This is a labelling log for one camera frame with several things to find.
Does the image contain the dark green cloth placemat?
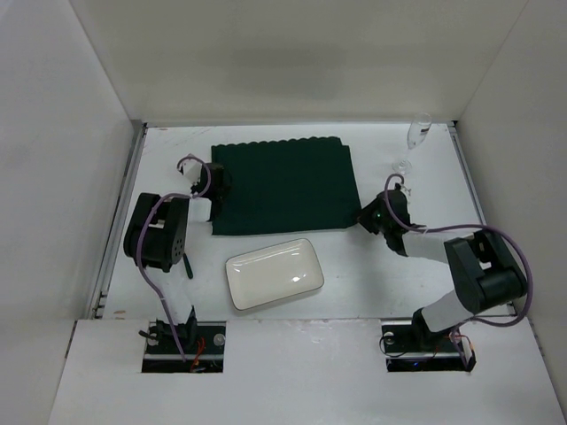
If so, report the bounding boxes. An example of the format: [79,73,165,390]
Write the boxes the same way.
[212,136,361,236]

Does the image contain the gold fork dark handle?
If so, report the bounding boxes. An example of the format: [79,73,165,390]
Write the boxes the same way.
[183,253,194,280]

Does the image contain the clear champagne flute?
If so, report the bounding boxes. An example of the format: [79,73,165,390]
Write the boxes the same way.
[392,112,432,174]

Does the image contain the white rectangular plate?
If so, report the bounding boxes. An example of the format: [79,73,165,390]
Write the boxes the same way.
[225,238,324,311]

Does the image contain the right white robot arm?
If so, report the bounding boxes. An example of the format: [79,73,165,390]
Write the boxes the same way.
[357,184,533,351]

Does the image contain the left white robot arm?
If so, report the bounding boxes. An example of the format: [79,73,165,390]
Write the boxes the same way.
[122,158,230,327]

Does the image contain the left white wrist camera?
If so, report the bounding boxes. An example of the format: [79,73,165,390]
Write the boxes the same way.
[178,158,203,185]

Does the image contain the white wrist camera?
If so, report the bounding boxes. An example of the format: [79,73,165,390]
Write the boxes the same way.
[394,182,412,198]
[178,158,203,185]

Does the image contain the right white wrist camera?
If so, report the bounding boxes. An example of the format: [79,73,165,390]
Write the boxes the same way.
[394,182,412,198]

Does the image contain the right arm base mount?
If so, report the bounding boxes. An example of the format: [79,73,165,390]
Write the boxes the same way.
[379,321,477,373]

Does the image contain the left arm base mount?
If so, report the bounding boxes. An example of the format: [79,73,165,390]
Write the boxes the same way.
[138,311,227,374]

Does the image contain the left aluminium table rail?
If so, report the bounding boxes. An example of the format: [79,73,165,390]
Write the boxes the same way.
[84,120,147,319]

